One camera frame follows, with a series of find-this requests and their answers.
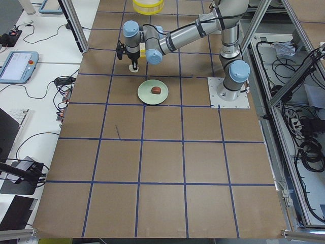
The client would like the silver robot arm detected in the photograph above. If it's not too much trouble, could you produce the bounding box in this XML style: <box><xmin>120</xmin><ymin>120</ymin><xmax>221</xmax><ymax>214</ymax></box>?
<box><xmin>116</xmin><ymin>1</ymin><xmax>250</xmax><ymax>101</ymax></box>

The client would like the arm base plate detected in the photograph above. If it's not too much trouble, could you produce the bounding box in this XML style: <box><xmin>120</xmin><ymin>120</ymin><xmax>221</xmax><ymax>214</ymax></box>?
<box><xmin>207</xmin><ymin>77</ymin><xmax>250</xmax><ymax>109</ymax></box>

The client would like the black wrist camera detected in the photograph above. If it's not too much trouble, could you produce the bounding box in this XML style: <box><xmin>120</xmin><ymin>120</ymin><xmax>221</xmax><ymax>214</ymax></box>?
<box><xmin>116</xmin><ymin>40</ymin><xmax>127</xmax><ymax>60</ymax></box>

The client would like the yellow steamer layer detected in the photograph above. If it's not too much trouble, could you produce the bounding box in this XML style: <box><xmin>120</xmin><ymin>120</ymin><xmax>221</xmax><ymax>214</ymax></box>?
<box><xmin>139</xmin><ymin>43</ymin><xmax>146</xmax><ymax>57</ymax></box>
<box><xmin>132</xmin><ymin>0</ymin><xmax>164</xmax><ymax>15</ymax></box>

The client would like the white steamed bun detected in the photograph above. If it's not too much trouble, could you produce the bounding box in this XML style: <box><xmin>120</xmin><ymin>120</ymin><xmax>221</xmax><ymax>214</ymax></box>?
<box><xmin>129</xmin><ymin>65</ymin><xmax>139</xmax><ymax>73</ymax></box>

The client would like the blue teach pendant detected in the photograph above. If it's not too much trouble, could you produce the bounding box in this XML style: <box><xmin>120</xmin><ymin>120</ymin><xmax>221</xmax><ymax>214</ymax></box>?
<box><xmin>39</xmin><ymin>0</ymin><xmax>63</xmax><ymax>14</ymax></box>
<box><xmin>1</xmin><ymin>51</ymin><xmax>39</xmax><ymax>84</ymax></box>

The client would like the black camera stand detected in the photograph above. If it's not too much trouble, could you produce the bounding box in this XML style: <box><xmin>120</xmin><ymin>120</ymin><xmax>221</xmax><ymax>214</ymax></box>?
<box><xmin>1</xmin><ymin>157</ymin><xmax>47</xmax><ymax>195</ymax></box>

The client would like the white keyboard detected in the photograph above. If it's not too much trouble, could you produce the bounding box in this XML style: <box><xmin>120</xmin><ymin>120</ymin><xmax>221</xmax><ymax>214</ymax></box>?
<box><xmin>9</xmin><ymin>108</ymin><xmax>34</xmax><ymax>138</ymax></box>

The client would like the light green plate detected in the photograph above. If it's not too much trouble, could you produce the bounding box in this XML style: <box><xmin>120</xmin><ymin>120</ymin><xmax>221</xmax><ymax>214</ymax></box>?
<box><xmin>138</xmin><ymin>79</ymin><xmax>169</xmax><ymax>105</ymax></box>

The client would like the brown steamed bun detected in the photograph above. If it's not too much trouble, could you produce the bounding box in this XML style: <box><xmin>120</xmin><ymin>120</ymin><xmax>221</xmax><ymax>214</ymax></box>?
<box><xmin>151</xmin><ymin>86</ymin><xmax>161</xmax><ymax>95</ymax></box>

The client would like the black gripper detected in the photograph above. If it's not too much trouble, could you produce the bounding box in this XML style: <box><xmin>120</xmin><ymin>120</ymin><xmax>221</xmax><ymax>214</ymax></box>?
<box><xmin>126</xmin><ymin>45</ymin><xmax>140</xmax><ymax>70</ymax></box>

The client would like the aluminium frame post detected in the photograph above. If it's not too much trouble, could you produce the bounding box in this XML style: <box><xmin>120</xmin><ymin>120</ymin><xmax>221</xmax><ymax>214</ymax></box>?
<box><xmin>58</xmin><ymin>0</ymin><xmax>89</xmax><ymax>53</ymax></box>

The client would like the black power adapter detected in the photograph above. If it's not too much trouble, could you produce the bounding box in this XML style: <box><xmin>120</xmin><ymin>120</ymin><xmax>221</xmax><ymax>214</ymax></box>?
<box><xmin>54</xmin><ymin>77</ymin><xmax>76</xmax><ymax>86</ymax></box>

